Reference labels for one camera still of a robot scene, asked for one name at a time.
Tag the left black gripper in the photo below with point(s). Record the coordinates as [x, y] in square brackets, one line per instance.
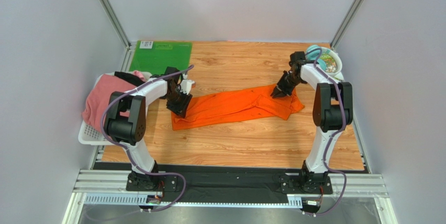
[181, 108]

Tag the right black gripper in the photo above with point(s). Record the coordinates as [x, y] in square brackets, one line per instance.
[287, 81]

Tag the orange t shirt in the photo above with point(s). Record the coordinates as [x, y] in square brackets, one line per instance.
[236, 106]

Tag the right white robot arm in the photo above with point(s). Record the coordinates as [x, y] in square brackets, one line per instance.
[332, 112]

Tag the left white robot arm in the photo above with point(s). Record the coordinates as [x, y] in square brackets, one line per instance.
[124, 123]

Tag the green cutting mat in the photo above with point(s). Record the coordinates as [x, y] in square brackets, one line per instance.
[156, 56]

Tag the black t shirt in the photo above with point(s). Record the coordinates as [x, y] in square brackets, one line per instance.
[130, 78]

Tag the colourful book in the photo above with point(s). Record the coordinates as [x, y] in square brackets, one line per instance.
[333, 64]

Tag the pink t shirt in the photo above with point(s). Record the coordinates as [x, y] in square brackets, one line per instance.
[98, 98]

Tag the white plastic basket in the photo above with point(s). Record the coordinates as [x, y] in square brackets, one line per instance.
[88, 135]

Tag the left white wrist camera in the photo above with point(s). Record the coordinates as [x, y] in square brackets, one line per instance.
[186, 86]

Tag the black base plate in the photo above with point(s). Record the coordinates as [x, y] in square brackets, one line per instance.
[222, 184]

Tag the aluminium frame rail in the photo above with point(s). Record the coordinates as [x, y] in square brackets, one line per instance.
[360, 198]

